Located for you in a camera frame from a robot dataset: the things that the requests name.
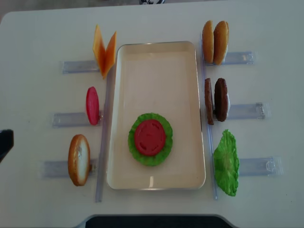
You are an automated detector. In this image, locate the clear lettuce holder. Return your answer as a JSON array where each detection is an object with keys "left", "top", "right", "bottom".
[{"left": 239, "top": 156, "right": 284, "bottom": 177}]

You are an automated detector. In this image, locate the standing toasted bread slice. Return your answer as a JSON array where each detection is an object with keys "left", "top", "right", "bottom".
[{"left": 68, "top": 134, "right": 90, "bottom": 186}]

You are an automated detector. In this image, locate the orange bun slice inner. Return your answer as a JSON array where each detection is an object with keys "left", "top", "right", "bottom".
[{"left": 213, "top": 21, "right": 229, "bottom": 65}]

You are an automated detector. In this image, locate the clear bun holder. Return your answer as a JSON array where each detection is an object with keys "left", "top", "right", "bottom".
[{"left": 203, "top": 49, "right": 258, "bottom": 65}]

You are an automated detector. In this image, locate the standing green lettuce leaf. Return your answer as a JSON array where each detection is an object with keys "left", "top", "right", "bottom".
[{"left": 213, "top": 129, "right": 240, "bottom": 197}]

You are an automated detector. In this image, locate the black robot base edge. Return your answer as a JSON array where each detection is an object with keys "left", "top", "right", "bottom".
[{"left": 77, "top": 215, "right": 234, "bottom": 228}]

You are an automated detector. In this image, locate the clear tomato holder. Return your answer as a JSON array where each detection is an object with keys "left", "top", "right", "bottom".
[{"left": 52, "top": 112, "right": 92, "bottom": 128}]

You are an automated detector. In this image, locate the clear long rail left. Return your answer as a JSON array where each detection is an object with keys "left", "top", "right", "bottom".
[{"left": 95, "top": 69, "right": 115, "bottom": 203}]

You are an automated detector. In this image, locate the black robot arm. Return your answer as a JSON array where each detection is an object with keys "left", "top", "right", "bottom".
[{"left": 0, "top": 129, "right": 14, "bottom": 161}]

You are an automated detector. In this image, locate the orange cheese slice left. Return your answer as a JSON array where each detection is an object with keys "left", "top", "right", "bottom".
[{"left": 93, "top": 24, "right": 105, "bottom": 78}]

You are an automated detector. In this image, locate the orange bun slice outer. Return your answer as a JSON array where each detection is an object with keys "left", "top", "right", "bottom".
[{"left": 202, "top": 20, "right": 214, "bottom": 64}]

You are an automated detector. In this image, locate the orange bun slice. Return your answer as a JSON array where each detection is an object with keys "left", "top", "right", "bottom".
[
  {"left": 202, "top": 20, "right": 214, "bottom": 64},
  {"left": 213, "top": 21, "right": 229, "bottom": 65}
]

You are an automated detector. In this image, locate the clear cheese holder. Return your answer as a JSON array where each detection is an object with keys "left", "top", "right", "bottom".
[{"left": 60, "top": 60, "right": 100, "bottom": 74}]

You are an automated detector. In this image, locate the clear bread holder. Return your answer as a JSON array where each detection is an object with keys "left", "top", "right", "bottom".
[{"left": 42, "top": 159, "right": 98, "bottom": 178}]

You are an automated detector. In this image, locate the red tomato slice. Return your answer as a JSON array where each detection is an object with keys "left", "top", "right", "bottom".
[
  {"left": 134, "top": 119, "right": 166, "bottom": 156},
  {"left": 86, "top": 86, "right": 99, "bottom": 125}
]

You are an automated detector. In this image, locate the thin brown meat patty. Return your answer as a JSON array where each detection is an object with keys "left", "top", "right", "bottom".
[{"left": 204, "top": 78, "right": 214, "bottom": 125}]

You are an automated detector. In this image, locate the clear patty holder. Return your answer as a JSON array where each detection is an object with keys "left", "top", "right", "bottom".
[{"left": 226, "top": 103, "right": 271, "bottom": 120}]

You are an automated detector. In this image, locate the cream rectangular tray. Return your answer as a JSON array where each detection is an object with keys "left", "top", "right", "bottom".
[{"left": 106, "top": 41, "right": 206, "bottom": 190}]

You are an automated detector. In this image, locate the green lettuce leaf on tray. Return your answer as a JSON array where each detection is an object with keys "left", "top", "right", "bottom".
[{"left": 128, "top": 113, "right": 173, "bottom": 166}]

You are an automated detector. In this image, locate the orange cheese slice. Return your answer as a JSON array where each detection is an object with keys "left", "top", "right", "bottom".
[
  {"left": 93, "top": 24, "right": 105, "bottom": 78},
  {"left": 102, "top": 31, "right": 117, "bottom": 79}
]

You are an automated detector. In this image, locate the orange cheese slice right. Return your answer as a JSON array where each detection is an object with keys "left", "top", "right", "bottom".
[{"left": 102, "top": 31, "right": 117, "bottom": 79}]

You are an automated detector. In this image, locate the dark brown meat patty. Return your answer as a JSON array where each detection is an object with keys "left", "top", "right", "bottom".
[{"left": 214, "top": 78, "right": 228, "bottom": 122}]

